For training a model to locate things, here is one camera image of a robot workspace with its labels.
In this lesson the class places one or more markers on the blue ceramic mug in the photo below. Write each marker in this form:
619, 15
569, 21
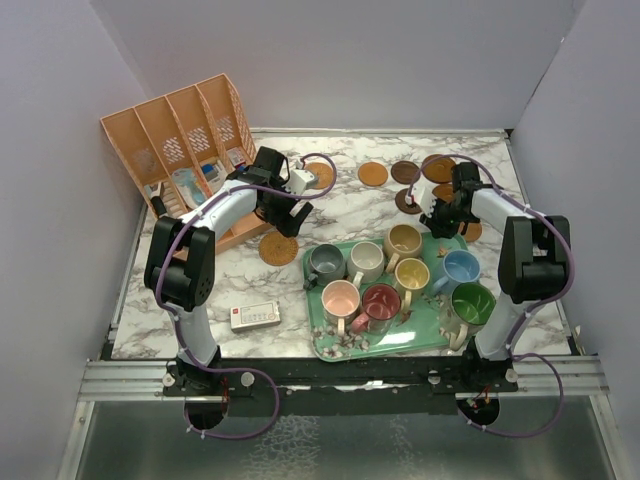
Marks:
457, 267

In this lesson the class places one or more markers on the green floral mug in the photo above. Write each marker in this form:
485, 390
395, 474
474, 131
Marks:
464, 313

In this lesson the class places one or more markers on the tan ceramic mug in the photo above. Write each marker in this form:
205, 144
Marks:
401, 242

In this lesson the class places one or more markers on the dark walnut wooden coaster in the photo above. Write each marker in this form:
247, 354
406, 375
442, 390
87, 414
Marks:
404, 172

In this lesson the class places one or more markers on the yellow ceramic mug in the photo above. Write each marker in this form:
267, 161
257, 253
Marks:
411, 276

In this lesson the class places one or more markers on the red ceramic mug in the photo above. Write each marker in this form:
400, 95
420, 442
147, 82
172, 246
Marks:
380, 306

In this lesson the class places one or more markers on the cream ceramic mug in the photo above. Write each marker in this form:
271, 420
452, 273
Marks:
365, 263

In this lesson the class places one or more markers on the light wooden coaster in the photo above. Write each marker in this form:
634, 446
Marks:
471, 232

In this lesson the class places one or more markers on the white small card box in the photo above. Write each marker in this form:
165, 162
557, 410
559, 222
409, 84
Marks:
254, 316

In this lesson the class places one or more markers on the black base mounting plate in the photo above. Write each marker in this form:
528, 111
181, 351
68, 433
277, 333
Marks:
275, 387

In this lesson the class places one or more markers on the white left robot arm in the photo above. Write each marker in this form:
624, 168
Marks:
180, 267

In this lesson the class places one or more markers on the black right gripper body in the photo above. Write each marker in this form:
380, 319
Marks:
443, 221

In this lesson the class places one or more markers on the orange plastic file organizer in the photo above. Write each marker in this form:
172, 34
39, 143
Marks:
179, 147

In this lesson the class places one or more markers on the grey ceramic mug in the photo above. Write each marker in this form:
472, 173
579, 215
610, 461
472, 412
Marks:
327, 264

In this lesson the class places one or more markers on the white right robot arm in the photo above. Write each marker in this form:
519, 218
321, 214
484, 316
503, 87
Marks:
536, 265

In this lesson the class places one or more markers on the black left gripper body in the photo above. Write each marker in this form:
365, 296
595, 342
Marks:
278, 213

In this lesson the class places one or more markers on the pink ceramic mug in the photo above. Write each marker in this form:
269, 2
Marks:
341, 302

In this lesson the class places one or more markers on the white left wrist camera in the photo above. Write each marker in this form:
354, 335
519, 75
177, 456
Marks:
299, 181

